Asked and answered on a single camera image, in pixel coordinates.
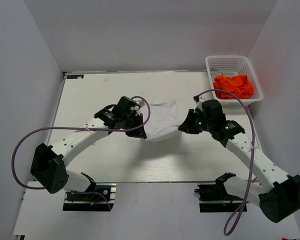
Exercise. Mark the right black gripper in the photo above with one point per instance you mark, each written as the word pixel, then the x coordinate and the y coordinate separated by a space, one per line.
pixel 187 126

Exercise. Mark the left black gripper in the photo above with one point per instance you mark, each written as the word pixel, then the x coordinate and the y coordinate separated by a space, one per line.
pixel 139 133

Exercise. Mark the white t shirt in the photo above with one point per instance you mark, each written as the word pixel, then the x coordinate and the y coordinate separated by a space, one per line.
pixel 163 123

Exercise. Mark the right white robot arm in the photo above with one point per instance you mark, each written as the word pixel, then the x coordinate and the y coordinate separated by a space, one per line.
pixel 277 193

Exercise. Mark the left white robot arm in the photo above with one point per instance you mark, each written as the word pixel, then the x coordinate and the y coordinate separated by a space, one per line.
pixel 49 165

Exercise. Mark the orange t shirt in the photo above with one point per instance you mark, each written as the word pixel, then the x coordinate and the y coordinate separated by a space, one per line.
pixel 238 85

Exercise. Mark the white plastic basket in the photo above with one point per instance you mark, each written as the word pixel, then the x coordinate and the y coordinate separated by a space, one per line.
pixel 230 66

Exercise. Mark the blue table label sticker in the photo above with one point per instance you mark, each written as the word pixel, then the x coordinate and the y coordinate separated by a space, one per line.
pixel 75 76

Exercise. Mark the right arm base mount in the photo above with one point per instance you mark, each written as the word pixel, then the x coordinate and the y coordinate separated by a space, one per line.
pixel 213 200

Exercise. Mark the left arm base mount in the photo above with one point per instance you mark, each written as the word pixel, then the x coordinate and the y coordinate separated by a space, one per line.
pixel 100 198

